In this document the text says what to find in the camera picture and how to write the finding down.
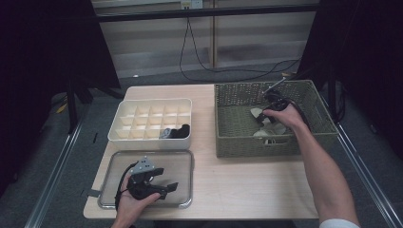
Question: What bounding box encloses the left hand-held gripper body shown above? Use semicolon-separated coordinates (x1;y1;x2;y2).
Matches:
126;155;162;200

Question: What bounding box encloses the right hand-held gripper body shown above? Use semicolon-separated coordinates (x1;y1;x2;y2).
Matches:
257;77;289;124

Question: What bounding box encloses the clear box lid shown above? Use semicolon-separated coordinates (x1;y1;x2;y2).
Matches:
97;149;195;210

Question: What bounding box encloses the white divided storage box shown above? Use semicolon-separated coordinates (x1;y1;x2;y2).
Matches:
107;98;193;151

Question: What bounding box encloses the green woven basket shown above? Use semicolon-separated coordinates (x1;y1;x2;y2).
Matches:
214;79;339;159

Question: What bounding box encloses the person's right hand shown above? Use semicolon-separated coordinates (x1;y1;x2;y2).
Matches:
261;104;307;135

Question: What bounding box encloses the person's left hand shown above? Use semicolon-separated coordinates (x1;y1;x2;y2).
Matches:
114;185;163;225

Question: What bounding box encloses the grey tape piece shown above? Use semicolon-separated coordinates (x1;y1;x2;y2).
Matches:
81;188;103;199

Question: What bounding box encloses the black stand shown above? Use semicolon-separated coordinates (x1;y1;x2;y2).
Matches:
327;66;346;123
65;75;80;134

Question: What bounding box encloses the black curtain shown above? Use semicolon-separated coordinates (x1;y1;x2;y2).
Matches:
297;0;403;160
0;0;122;198

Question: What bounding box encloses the black horizontal bar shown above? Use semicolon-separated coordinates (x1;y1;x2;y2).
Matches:
94;3;319;23

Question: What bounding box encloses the person's white shirt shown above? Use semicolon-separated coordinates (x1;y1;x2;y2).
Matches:
318;218;361;228

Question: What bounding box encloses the left hand-held gripper cable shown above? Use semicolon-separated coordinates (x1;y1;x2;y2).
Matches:
114;161;141;210

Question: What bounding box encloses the hand-held gripper cable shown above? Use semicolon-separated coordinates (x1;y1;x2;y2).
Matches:
278;96;313;129
114;161;141;210

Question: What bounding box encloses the right hand-held gripper cable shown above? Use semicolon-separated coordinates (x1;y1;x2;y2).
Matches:
278;96;313;129

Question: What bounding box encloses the metal rail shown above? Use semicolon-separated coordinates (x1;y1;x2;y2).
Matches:
319;91;403;228
23;120;86;228

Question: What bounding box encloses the black floor cable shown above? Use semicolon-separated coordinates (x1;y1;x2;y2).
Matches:
186;17;301;74
179;17;288;83

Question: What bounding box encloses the wall socket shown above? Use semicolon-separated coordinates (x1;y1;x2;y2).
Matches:
180;0;203;10

